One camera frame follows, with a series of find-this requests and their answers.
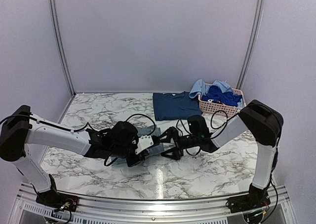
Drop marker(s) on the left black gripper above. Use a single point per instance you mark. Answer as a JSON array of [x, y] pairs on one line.
[[132, 163]]

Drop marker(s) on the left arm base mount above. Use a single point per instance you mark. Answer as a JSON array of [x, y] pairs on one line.
[[58, 201]]

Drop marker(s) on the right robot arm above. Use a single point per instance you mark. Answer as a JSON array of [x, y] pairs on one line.
[[265, 125]]

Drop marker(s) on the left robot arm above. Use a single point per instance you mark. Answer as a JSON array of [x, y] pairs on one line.
[[24, 128]]

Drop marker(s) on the dark blue t-shirt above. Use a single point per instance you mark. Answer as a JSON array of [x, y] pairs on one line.
[[172, 106]]

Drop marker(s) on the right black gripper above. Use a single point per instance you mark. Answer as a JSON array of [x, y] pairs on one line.
[[171, 134]]

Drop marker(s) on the left aluminium corner post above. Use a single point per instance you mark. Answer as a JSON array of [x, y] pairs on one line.
[[60, 47]]

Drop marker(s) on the light blue cloth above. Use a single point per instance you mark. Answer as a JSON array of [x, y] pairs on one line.
[[198, 88]]

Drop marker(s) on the pink plastic laundry basket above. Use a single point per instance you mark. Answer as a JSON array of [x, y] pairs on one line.
[[211, 108]]

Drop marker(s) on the royal blue printed garment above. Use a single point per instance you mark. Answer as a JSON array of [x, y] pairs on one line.
[[227, 98]]

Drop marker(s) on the aluminium corner post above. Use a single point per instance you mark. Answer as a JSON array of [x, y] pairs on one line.
[[60, 47], [251, 44]]

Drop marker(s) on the light blue denim jeans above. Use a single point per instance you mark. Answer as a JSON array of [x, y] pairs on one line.
[[154, 150]]

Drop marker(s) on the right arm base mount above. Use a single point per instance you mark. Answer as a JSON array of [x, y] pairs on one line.
[[247, 202]]

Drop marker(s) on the right aluminium corner post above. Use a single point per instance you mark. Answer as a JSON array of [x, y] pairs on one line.
[[251, 44]]

